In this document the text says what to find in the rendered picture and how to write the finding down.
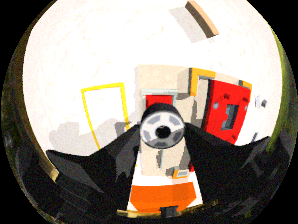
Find black and grey wheel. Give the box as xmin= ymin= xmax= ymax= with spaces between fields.
xmin=140 ymin=103 xmax=186 ymax=149

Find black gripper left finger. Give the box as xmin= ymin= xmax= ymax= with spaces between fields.
xmin=45 ymin=124 xmax=141 ymax=212

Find yellow rectangular outline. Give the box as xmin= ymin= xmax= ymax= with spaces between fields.
xmin=81 ymin=83 xmax=130 ymax=149

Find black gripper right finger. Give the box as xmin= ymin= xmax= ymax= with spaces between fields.
xmin=184 ymin=123 xmax=271 ymax=204

